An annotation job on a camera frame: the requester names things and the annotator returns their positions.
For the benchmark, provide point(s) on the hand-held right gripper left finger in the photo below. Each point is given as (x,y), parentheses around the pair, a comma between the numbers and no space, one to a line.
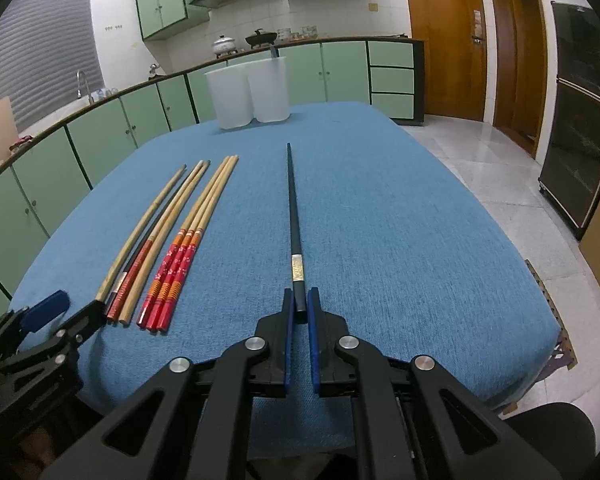
(288,332)

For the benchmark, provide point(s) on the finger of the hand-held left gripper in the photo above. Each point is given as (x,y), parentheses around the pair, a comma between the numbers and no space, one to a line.
(82,322)
(45,310)

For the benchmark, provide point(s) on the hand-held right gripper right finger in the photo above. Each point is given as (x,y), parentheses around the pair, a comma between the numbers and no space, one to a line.
(314,332)

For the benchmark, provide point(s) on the plain bamboo chopstick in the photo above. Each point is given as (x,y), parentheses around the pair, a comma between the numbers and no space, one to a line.
(140,227)

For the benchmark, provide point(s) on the white double utensil holder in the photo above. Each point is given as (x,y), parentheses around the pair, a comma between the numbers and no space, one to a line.
(267,95)

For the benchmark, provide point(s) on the blue tablecloth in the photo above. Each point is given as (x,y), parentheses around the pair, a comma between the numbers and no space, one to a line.
(380,235)

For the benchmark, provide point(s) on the red cloth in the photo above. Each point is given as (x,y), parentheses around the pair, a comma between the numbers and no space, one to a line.
(21,143)

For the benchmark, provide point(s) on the wooden board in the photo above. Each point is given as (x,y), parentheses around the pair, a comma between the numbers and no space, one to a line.
(2,130)

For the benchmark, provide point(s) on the green base cabinets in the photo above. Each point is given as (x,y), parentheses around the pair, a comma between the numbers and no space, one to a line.
(130,125)

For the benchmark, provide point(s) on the small bottles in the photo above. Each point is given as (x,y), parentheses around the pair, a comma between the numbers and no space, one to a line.
(105,94)

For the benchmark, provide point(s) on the metal faucet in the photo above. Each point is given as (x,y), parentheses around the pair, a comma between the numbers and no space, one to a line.
(82,82)

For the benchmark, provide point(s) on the grey window blind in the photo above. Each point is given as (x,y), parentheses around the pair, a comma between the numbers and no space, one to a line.
(40,55)

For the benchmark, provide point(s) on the small silver ornament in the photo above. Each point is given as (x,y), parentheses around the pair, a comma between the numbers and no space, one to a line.
(153,71)

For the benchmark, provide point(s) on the white lidded pot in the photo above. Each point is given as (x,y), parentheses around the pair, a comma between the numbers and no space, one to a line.
(224,45)

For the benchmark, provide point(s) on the black wok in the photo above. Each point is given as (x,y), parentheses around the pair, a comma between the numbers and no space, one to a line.
(260,38)

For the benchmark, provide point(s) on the glass jars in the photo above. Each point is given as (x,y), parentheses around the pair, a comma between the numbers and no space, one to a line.
(295,33)

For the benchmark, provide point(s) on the black glass cabinet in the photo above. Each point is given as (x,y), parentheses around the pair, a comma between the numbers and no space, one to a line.
(575,125)

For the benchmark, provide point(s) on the green wall cabinet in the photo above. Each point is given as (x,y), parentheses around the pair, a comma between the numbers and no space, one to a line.
(162,2)

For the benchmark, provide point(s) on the wooden door with frame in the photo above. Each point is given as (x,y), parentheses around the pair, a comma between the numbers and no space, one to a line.
(520,60)

